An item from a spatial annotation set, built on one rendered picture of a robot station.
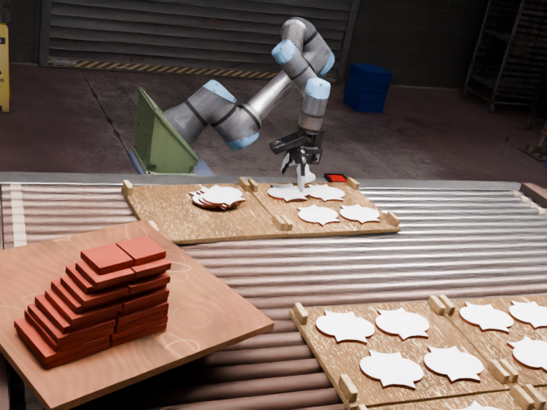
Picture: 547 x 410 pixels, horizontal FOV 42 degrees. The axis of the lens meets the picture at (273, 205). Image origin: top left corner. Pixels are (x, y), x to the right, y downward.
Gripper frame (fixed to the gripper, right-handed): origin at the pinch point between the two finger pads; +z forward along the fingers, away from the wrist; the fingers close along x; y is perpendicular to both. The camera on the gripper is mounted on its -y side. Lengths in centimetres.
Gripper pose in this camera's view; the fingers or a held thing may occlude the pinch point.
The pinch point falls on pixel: (289, 183)
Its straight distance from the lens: 233.1
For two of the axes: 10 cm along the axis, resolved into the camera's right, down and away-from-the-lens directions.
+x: -4.0, -4.5, 8.0
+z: -2.1, 9.0, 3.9
